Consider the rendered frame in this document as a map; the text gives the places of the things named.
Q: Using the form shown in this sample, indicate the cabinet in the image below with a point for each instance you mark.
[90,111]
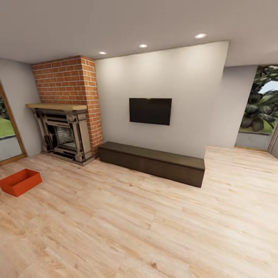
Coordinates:
[186,169]

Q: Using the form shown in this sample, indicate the wood fireplace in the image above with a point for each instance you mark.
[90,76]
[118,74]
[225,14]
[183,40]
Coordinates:
[65,134]

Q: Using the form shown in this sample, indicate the countertop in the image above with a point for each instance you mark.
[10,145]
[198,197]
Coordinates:
[57,106]

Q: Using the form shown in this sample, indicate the door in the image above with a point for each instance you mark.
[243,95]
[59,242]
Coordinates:
[11,146]

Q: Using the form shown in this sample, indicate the fixed window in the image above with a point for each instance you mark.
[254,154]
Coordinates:
[260,119]

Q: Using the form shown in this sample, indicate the storage box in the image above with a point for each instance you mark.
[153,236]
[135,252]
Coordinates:
[20,182]

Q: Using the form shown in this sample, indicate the wall mounted tv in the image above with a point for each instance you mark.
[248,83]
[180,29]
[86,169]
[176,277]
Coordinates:
[150,110]

